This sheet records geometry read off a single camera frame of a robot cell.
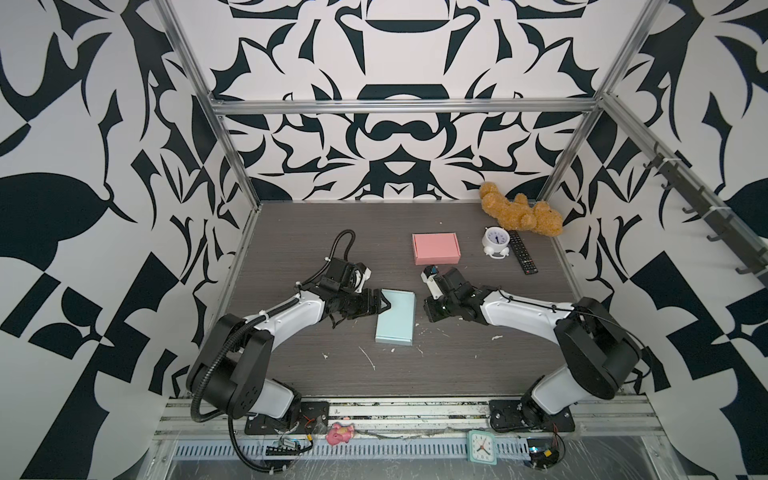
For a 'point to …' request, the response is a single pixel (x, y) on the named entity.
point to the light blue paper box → (396, 325)
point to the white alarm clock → (495, 242)
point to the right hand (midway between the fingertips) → (422, 302)
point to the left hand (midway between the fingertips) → (378, 302)
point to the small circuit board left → (288, 447)
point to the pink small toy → (339, 433)
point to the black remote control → (527, 263)
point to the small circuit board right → (543, 452)
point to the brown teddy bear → (518, 213)
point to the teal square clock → (482, 447)
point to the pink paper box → (440, 248)
